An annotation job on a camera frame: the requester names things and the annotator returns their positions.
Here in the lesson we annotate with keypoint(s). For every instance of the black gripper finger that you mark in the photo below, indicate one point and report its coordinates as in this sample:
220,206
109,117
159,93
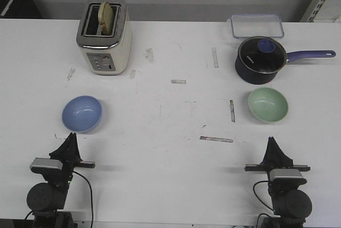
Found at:
74,148
279,157
269,156
66,150

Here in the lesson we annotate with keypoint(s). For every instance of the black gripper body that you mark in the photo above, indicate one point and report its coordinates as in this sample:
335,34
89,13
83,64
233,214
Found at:
70,166
264,168

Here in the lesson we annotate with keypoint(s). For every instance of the blue bowl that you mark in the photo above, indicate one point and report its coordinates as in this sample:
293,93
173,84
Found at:
82,114

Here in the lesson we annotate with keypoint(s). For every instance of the green bowl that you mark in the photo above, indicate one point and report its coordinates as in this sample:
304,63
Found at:
267,105

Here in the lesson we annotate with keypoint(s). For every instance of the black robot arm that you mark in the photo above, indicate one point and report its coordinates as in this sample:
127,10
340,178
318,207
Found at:
46,200
290,206

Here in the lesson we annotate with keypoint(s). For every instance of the dark blue saucepan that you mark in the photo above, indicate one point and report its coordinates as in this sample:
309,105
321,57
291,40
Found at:
256,78

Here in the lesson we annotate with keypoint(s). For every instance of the glass pot lid blue knob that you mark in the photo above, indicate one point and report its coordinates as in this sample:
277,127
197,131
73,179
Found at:
262,54

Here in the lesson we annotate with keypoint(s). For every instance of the cream and chrome toaster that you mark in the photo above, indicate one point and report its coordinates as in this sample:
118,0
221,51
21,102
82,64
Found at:
105,54

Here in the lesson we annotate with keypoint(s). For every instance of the clear plastic food container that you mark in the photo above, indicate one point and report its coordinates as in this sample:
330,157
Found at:
250,25

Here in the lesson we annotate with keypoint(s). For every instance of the slice of toast bread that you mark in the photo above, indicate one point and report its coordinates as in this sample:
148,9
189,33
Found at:
105,18

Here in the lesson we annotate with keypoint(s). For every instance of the black box in corner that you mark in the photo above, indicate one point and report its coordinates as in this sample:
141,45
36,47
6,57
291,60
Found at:
20,9

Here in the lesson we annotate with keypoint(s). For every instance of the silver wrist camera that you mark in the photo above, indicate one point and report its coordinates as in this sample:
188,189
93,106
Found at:
287,176
45,165

